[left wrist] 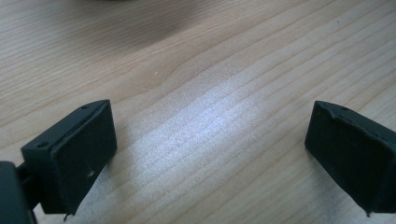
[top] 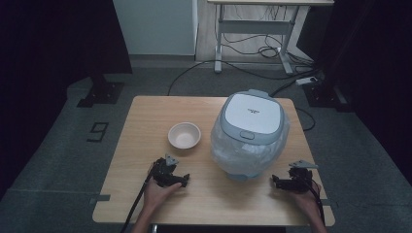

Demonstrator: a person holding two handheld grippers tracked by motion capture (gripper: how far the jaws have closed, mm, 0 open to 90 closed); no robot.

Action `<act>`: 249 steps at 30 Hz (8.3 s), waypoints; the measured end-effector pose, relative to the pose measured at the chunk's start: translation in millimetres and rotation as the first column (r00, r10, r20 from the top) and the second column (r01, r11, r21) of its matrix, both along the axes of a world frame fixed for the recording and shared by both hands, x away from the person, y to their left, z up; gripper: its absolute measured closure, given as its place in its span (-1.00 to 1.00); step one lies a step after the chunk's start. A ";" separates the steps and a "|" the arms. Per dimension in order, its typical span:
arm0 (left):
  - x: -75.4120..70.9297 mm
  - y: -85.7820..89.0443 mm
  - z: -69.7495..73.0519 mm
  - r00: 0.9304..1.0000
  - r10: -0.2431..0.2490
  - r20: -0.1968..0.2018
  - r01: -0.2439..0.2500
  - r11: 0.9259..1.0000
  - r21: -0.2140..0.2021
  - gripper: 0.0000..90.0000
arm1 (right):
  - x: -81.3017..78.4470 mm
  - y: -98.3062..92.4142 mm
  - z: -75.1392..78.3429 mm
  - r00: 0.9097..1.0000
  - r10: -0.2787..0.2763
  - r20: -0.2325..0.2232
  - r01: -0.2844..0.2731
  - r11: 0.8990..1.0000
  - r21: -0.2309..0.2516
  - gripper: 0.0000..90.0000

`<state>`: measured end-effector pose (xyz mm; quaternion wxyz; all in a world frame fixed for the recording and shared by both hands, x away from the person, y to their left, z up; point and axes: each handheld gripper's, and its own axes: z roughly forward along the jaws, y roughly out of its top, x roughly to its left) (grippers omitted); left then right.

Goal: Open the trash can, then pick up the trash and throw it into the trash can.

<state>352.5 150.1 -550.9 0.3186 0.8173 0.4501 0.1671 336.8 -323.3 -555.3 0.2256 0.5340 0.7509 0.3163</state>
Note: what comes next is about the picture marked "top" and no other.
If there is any white panel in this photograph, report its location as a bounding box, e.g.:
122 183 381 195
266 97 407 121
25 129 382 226
112 0 199 56

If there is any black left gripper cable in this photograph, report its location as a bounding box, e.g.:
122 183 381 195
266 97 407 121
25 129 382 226
120 159 163 233

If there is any pale pink bowl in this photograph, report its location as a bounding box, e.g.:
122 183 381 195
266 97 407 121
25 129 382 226
167 121 202 150

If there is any tangle of black cables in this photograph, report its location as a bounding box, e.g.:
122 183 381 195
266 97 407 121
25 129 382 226
222 4 315 71

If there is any black rice cooker cable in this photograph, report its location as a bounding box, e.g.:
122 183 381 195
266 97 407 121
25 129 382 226
269 77 317 132

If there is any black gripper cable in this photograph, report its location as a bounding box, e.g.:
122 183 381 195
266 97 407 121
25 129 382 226
120 159 163 233
307 181 326 226

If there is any black floor socket frame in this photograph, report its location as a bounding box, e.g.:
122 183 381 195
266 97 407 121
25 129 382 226
86 121 110 143

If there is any white grey rice cooker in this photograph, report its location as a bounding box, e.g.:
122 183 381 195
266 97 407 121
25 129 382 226
210 88 291 182

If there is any person's left hand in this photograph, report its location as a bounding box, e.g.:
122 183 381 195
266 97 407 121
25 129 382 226
143 180 183 212

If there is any long black floor cable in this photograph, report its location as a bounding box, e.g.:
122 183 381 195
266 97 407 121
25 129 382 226
167 59 320 97

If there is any grey tape piece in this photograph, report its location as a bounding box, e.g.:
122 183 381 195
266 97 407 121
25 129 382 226
89 193 112 205

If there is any person's right hand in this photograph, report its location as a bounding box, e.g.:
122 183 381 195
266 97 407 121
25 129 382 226
292 182 323 212

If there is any white metal frame desk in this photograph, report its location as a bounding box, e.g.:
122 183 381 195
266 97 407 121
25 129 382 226
207 0 335 76

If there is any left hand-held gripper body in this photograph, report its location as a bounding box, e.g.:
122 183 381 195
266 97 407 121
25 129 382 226
151 153 183 188

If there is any black stand base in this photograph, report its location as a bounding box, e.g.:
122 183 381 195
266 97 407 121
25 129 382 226
76 75 125 109
303 81 353 114

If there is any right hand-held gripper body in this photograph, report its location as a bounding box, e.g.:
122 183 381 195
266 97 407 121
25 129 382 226
284 159 320 194

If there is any white power strip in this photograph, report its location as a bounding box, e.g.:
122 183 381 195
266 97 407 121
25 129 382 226
294 76 321 86

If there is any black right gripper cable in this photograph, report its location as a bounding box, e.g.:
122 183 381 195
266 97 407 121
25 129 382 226
307 181 326 226

